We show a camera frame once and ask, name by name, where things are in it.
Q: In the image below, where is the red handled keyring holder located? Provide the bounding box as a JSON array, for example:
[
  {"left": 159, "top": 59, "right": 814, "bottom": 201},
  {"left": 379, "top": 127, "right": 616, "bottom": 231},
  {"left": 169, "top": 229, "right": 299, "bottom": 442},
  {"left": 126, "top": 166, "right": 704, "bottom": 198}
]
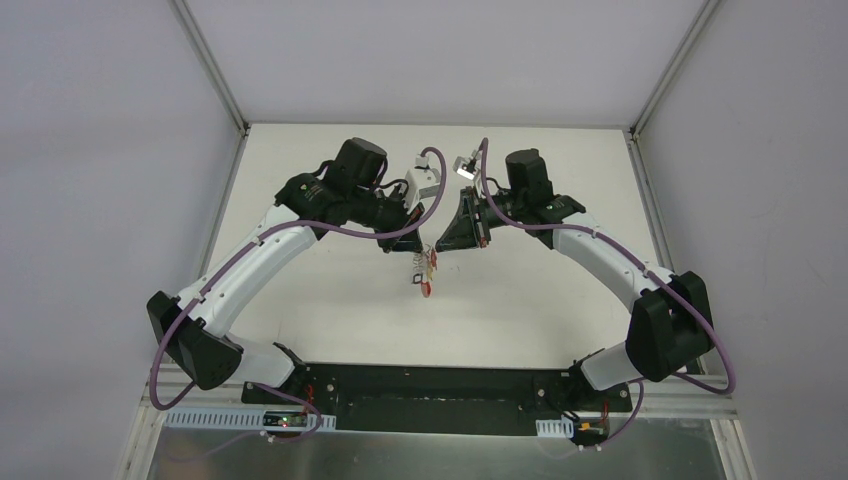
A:
[{"left": 411, "top": 246, "right": 435, "bottom": 298}]

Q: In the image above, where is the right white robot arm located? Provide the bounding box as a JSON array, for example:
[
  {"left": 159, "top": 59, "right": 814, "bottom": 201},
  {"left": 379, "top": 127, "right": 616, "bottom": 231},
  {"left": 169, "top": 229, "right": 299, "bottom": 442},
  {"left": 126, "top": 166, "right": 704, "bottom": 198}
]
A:
[{"left": 436, "top": 148, "right": 715, "bottom": 410}]

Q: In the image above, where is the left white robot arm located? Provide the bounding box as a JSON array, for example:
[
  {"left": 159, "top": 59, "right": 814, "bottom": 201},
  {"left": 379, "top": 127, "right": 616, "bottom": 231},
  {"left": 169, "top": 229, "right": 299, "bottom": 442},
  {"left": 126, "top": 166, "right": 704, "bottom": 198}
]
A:
[{"left": 146, "top": 137, "right": 440, "bottom": 405}]

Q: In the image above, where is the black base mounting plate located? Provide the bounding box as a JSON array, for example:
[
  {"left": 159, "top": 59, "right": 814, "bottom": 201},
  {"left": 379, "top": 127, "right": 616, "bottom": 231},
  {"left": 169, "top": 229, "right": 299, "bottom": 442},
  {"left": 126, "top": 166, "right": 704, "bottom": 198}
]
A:
[{"left": 282, "top": 363, "right": 632, "bottom": 436}]

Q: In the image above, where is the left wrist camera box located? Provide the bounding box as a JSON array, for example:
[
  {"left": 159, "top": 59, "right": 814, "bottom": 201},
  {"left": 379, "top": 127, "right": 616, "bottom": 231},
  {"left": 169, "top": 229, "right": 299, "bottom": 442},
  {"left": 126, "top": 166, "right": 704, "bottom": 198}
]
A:
[{"left": 404, "top": 155, "right": 442, "bottom": 209}]

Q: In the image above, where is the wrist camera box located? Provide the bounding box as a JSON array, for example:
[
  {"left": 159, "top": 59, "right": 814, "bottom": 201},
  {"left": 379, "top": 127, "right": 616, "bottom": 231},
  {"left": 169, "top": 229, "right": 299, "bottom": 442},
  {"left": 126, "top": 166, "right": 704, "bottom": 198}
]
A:
[
  {"left": 404, "top": 155, "right": 442, "bottom": 209},
  {"left": 453, "top": 152, "right": 480, "bottom": 181}
]

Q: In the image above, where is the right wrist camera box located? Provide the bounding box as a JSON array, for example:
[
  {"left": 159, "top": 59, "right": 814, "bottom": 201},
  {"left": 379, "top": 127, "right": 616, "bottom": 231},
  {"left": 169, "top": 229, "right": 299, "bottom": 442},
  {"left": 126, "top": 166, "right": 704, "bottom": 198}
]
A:
[{"left": 453, "top": 152, "right": 480, "bottom": 181}]

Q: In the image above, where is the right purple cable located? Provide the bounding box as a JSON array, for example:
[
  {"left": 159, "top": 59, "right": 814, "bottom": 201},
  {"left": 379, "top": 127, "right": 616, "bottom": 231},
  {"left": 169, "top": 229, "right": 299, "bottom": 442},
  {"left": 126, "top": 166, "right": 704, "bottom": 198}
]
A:
[{"left": 478, "top": 137, "right": 738, "bottom": 458}]

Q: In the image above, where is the purple cable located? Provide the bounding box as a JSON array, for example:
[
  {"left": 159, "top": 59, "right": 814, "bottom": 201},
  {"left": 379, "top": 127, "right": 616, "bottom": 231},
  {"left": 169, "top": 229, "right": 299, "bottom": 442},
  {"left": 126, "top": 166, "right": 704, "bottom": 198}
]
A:
[
  {"left": 478, "top": 137, "right": 738, "bottom": 458},
  {"left": 149, "top": 146, "right": 448, "bottom": 462}
]

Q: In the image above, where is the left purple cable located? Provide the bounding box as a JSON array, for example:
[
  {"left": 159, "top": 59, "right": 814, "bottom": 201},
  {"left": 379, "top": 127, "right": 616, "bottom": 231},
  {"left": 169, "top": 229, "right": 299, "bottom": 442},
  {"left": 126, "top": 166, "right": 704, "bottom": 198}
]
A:
[{"left": 149, "top": 146, "right": 448, "bottom": 462}]

